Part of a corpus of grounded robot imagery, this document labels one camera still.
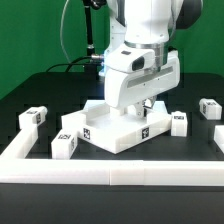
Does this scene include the white square tabletop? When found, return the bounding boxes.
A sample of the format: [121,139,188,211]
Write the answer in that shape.
[61,100,171,154]

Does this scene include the black cables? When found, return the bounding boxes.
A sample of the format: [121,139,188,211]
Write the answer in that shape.
[45,55,94,74]

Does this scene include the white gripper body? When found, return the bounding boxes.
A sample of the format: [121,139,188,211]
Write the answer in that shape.
[104,44,180,108]

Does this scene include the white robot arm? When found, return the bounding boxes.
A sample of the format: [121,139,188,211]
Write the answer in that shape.
[104,0,203,117]

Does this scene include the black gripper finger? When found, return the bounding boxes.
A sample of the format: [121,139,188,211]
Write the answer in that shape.
[110,107,126,116]
[135,96,156,117]

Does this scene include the white fence wall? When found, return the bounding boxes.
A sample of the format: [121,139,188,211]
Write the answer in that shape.
[0,125,224,186]

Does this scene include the grey cable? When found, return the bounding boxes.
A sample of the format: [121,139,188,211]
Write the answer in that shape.
[59,0,73,64]

